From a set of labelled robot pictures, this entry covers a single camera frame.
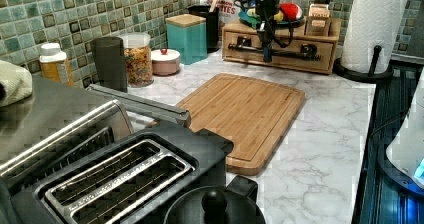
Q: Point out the black utensil holder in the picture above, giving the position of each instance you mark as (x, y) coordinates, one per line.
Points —
(212, 21)

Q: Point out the clear cereal jar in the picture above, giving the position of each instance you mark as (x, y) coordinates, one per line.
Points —
(137, 53)

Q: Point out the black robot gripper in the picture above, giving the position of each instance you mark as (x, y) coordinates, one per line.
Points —
(266, 9)

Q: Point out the wooden drawer with black handle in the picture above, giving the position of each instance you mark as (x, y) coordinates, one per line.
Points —
(301, 54)

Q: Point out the teal plate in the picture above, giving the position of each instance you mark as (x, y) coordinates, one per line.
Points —
(251, 22)

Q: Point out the orange bottle with white cap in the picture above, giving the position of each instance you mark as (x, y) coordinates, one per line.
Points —
(55, 65)

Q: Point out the teal canister with wooden lid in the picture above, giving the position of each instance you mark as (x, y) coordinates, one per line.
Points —
(186, 34)

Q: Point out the white cereal box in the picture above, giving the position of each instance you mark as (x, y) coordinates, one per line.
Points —
(230, 9)

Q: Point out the black dish rack mat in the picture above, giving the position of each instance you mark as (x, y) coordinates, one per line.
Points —
(384, 195)

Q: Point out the black slot toaster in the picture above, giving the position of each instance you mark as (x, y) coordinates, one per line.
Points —
(132, 181)

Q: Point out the white paper towel roll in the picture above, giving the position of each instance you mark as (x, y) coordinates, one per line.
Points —
(371, 23)

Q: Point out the small wooden card box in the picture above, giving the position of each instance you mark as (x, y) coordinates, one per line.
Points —
(318, 20)

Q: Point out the yellow plush fruit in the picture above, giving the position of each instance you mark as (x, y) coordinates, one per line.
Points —
(252, 13)

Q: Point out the black paper towel holder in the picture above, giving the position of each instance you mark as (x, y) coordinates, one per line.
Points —
(371, 76)

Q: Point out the bamboo cutting board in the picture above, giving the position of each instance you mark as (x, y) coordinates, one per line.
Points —
(254, 114)

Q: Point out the white appliance on right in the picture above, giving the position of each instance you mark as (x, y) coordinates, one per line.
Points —
(406, 152)

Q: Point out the red plush fruit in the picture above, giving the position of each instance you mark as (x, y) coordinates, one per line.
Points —
(291, 11)

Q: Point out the dark grey cylinder canister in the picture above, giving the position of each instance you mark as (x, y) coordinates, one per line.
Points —
(109, 59)

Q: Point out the white folded cloth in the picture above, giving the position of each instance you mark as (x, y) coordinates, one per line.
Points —
(15, 83)

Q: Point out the wooden drawer cabinet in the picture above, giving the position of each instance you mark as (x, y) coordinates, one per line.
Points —
(299, 32)

